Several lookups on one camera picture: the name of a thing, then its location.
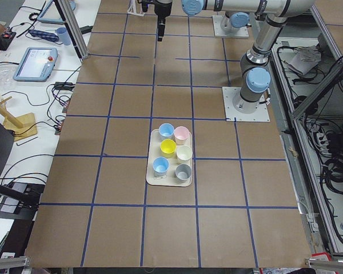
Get blue cup far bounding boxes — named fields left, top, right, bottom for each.
left=158, top=123, right=174, bottom=140

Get blue cup on desk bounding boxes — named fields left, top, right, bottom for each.
left=56, top=27, right=71, bottom=46

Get teach pendant far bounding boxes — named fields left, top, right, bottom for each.
left=37, top=1, right=63, bottom=25

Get teach pendant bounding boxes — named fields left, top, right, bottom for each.
left=13, top=47, right=58, bottom=82
left=37, top=1, right=63, bottom=25

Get wooden stand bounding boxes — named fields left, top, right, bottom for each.
left=0, top=97, right=38, bottom=142

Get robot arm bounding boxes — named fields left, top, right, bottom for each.
left=220, top=11, right=249, bottom=38
left=181, top=1, right=314, bottom=114

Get cream plastic tray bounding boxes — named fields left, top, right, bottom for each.
left=146, top=129, right=192, bottom=187

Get yellow plastic cup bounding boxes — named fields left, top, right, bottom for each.
left=160, top=139, right=177, bottom=158

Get blue cup near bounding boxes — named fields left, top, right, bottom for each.
left=153, top=156, right=169, bottom=176

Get pink plastic cup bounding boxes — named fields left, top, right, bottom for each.
left=174, top=126, right=190, bottom=145

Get teach pendant near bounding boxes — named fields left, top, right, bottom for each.
left=13, top=47, right=58, bottom=82

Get cream white plastic cup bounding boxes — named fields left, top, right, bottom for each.
left=176, top=146, right=193, bottom=165

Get grey plastic cup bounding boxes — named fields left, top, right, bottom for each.
left=175, top=164, right=192, bottom=182

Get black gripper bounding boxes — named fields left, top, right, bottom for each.
left=154, top=0, right=172, bottom=42

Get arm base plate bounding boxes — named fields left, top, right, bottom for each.
left=212, top=13, right=249, bottom=39
left=222, top=87, right=270, bottom=122

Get aluminium frame post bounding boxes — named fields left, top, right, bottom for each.
left=54, top=0, right=89, bottom=60

